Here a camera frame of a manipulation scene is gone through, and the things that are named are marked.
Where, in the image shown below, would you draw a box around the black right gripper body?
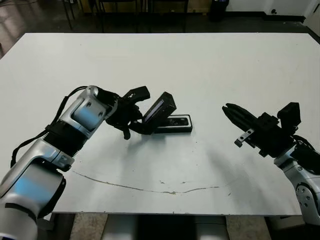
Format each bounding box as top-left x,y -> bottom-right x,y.
234,112 -> 296,158

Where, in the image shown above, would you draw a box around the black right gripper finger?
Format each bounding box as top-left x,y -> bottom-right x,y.
225,103 -> 260,123
222,105 -> 256,131

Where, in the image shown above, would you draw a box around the black box base white insert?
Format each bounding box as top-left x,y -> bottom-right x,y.
153,114 -> 193,134

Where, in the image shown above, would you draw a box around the black trash bin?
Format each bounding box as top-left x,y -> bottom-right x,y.
209,0 -> 230,22

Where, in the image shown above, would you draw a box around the black metal chair legs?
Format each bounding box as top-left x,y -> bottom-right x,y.
61,0 -> 76,30

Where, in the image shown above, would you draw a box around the black metal frame furniture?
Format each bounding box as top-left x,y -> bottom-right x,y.
97,0 -> 188,33

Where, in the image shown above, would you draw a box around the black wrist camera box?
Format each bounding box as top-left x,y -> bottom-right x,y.
123,86 -> 150,103
276,101 -> 301,128

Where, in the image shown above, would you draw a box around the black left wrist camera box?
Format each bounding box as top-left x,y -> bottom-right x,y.
123,86 -> 150,103

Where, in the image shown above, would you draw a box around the slim black camera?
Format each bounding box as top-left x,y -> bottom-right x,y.
167,116 -> 188,126

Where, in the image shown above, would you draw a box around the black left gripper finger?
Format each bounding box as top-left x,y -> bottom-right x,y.
129,122 -> 152,135
134,106 -> 145,121

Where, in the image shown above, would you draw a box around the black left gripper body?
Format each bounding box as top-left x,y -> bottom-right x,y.
107,96 -> 140,140

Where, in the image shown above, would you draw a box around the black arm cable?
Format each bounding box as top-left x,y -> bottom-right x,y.
291,134 -> 316,151
11,86 -> 88,168

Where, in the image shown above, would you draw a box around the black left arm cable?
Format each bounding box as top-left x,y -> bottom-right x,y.
11,86 -> 88,168

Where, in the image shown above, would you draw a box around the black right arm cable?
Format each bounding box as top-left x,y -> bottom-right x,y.
291,134 -> 316,151

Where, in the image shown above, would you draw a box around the dark robot lower body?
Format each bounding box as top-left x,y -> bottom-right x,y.
102,214 -> 228,240

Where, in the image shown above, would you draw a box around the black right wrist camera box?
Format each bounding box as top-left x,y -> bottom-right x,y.
276,101 -> 301,128

